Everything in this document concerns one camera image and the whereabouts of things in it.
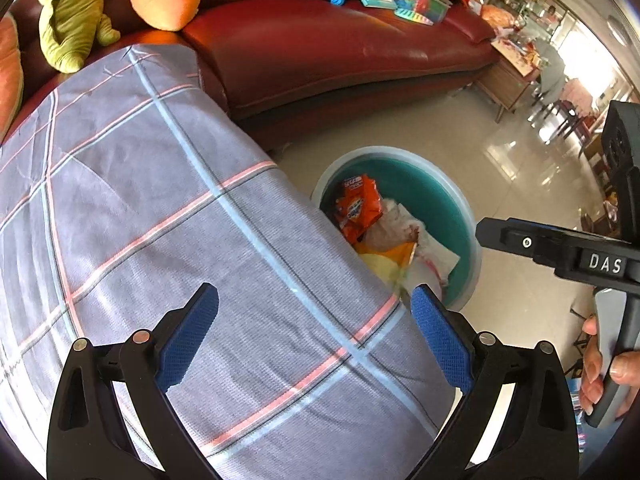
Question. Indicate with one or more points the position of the red snack wrapper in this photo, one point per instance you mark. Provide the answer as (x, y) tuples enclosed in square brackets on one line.
[(357, 205)]

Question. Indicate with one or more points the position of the yellow wrapper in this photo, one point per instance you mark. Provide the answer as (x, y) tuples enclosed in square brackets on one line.
[(377, 265)]

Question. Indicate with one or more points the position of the orange snack packet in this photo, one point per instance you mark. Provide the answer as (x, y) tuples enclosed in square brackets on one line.
[(400, 252)]

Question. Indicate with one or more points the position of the pink rabbit plush pillow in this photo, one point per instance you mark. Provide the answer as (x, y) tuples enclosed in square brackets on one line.
[(9, 75)]

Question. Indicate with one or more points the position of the white plastic wrapper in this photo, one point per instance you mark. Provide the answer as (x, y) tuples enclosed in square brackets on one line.
[(395, 220)]

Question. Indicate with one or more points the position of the white paper towel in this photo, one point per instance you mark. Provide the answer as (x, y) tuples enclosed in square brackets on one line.
[(435, 260)]

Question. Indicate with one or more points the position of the person's right hand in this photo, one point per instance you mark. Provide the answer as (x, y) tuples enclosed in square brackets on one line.
[(591, 365)]

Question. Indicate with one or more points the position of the dark red leather sofa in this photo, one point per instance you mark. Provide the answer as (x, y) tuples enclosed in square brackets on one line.
[(325, 60)]

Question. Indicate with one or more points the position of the teal plastic basin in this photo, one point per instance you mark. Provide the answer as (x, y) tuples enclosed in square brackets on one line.
[(440, 195)]

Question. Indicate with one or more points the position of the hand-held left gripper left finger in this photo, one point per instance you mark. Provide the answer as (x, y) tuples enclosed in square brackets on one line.
[(187, 335)]

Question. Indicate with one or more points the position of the green plush toy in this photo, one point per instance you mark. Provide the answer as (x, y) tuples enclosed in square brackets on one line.
[(70, 15)]

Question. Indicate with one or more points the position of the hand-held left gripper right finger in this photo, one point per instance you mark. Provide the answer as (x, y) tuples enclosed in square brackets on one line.
[(442, 340)]

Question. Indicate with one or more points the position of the purple plaid blanket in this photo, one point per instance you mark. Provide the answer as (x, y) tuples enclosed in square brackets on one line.
[(150, 210)]

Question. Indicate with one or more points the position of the wooden side table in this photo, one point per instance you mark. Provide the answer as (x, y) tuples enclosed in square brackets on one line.
[(505, 82)]

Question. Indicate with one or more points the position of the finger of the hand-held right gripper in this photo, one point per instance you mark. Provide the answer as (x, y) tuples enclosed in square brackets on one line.
[(560, 231), (515, 242)]

